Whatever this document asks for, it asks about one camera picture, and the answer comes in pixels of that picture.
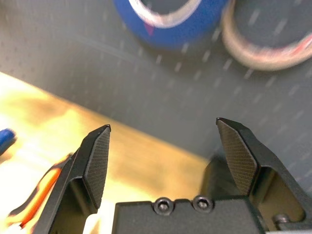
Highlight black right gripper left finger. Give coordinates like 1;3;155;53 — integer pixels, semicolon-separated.
31;124;112;234

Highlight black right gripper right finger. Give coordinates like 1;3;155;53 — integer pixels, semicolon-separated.
215;117;312;231

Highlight orange black long-nose pliers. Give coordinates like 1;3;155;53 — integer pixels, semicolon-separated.
8;153;74;230

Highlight blue handled screwdriver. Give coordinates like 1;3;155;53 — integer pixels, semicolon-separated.
0;128;17;156

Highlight dark grey metal pegboard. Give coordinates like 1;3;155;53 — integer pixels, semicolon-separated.
0;0;312;203

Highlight white tape roll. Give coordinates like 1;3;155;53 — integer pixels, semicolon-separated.
220;0;312;72

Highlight blue tape roll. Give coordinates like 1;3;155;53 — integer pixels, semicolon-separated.
113;0;230;51

